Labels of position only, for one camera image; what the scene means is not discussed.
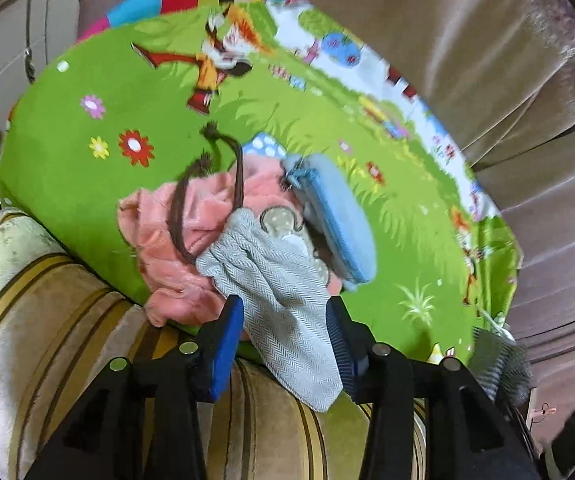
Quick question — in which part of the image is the blue fleece pouch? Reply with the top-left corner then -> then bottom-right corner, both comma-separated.
282,152 -> 379,292

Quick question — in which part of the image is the black white houndstooth pouch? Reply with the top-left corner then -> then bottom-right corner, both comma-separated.
470,327 -> 534,407

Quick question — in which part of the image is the green cartoon printed bedsheet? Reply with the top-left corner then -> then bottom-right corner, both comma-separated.
0,0 -> 524,362

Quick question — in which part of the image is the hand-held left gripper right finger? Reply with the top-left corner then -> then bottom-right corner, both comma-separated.
326,296 -> 543,480

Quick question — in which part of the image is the grey herringbone pouch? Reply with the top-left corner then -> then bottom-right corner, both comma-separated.
194,208 -> 346,414

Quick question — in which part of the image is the striped velvet cushion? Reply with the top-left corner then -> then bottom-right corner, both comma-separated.
0,210 -> 428,480

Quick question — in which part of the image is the white ornate nightstand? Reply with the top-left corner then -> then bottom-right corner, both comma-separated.
0,0 -> 94,241

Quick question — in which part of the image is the beige curtain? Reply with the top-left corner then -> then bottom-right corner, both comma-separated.
267,0 -> 575,401

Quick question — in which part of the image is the pink fleece drawstring pouch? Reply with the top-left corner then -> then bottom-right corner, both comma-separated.
117,121 -> 349,329

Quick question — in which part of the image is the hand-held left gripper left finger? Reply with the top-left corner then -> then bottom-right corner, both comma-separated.
22,294 -> 246,480

